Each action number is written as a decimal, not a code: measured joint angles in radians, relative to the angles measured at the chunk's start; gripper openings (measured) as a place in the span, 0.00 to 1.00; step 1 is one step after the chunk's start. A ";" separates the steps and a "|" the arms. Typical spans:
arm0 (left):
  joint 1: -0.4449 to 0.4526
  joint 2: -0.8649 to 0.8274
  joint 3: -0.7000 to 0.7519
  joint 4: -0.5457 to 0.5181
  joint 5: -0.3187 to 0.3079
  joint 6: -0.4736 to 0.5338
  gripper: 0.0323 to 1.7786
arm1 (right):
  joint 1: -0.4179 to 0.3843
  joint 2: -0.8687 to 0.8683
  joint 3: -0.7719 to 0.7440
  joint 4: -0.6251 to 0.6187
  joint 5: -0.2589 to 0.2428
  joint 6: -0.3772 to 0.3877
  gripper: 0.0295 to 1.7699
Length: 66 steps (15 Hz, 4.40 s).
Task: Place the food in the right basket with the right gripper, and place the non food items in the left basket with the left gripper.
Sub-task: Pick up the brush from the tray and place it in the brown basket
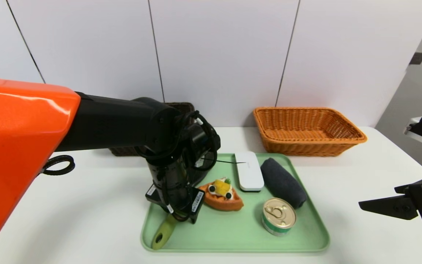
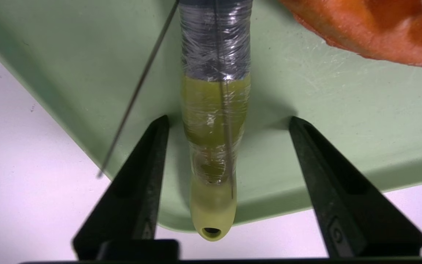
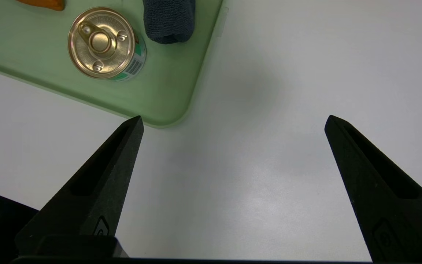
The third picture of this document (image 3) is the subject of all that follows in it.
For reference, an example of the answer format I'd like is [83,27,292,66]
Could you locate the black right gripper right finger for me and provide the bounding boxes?
[325,115,422,263]

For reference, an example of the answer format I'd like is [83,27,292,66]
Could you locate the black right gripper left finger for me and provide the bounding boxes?
[15,115,144,257]

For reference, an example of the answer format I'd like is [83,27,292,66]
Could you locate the orange toy fruit tart slice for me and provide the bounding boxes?
[16,0,65,11]

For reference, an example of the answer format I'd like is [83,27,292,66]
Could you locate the light green plastic tray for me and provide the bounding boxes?
[0,0,230,129]

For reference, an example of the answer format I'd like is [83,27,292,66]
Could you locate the gold lid tin can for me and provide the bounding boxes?
[67,7,147,82]

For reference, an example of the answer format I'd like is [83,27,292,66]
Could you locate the dark blue rolled towel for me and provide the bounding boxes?
[142,0,196,45]

